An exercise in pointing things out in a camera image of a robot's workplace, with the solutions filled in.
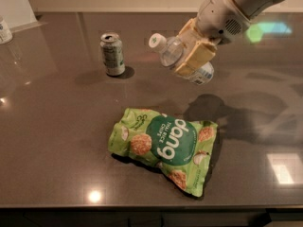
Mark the white container at left edge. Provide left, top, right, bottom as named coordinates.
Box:
left=0, top=16, right=13, bottom=44

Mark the blue plastic water bottle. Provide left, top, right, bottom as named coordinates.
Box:
left=149, top=33, right=214, bottom=85

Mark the green dang chips bag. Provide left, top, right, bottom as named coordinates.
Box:
left=108, top=108, right=218, bottom=197

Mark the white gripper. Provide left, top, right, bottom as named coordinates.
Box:
left=173, top=0, right=250, bottom=77

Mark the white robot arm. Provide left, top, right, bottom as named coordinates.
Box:
left=174, top=0, right=284, bottom=78

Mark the green white soda can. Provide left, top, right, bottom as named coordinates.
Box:
left=100, top=32, right=125, bottom=77

